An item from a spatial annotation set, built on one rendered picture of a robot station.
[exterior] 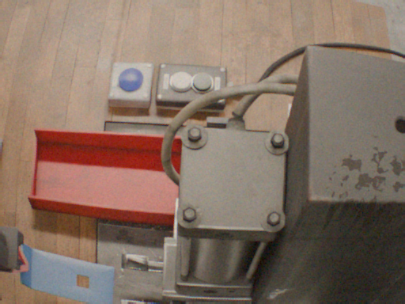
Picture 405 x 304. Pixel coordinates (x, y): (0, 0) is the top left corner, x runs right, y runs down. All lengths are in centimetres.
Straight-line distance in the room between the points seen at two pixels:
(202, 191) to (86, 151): 68
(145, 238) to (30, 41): 42
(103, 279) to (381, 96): 71
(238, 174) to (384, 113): 18
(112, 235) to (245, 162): 64
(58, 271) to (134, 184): 23
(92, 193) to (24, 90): 23
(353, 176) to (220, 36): 91
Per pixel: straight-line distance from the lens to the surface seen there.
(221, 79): 149
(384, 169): 69
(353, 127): 69
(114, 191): 145
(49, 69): 155
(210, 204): 81
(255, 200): 81
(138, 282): 141
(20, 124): 152
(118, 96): 148
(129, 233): 143
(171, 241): 114
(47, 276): 132
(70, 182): 146
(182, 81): 148
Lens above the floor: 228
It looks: 69 degrees down
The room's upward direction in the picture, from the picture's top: 6 degrees clockwise
